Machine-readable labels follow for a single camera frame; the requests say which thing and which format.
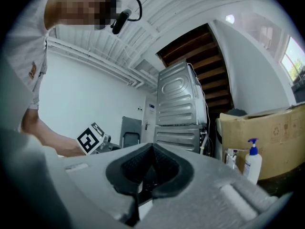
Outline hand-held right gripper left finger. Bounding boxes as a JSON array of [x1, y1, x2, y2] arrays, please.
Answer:
[[63, 143, 155, 227]]

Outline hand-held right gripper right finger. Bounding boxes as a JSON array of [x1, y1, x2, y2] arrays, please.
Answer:
[[140, 143, 294, 229]]

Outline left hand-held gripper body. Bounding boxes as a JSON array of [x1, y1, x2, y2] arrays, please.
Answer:
[[76, 122, 121, 156]]

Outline white bottle with blue pump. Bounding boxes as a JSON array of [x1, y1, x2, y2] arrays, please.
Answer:
[[243, 138, 263, 185]]

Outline person's left forearm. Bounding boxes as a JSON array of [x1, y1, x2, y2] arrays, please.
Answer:
[[20, 108, 84, 157]]

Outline dark sink counter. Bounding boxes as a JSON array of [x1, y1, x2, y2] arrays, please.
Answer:
[[257, 162, 305, 199]]

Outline grey folding chair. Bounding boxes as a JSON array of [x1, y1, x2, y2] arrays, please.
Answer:
[[120, 115, 143, 149]]

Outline low silver appliance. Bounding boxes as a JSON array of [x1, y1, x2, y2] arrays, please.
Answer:
[[153, 125, 210, 155]]

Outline white door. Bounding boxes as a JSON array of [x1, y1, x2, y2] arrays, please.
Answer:
[[142, 96, 158, 145]]

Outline white ceiling pipes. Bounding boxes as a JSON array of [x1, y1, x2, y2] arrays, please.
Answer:
[[47, 37, 157, 91]]

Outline brown cardboard box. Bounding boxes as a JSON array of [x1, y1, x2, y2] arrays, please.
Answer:
[[218, 104, 305, 181]]

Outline large silver appliance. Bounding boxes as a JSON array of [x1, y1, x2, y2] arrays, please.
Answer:
[[156, 59, 208, 126]]

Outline person's white shirt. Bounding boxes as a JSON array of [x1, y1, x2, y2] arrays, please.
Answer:
[[0, 0, 59, 135]]

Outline brown wooden staircase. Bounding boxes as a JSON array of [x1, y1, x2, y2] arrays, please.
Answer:
[[156, 24, 234, 115]]

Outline person's head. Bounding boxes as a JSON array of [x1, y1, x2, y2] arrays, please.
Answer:
[[44, 0, 122, 31]]

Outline window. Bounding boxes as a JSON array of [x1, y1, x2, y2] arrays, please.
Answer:
[[280, 35, 305, 81]]

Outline white appliance hose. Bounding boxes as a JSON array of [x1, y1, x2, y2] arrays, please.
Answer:
[[199, 131, 208, 155]]

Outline black head-worn camera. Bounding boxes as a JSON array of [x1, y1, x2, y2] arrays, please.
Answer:
[[110, 8, 133, 35]]

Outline black headset cable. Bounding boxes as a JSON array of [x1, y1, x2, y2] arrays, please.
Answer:
[[102, 0, 143, 22]]

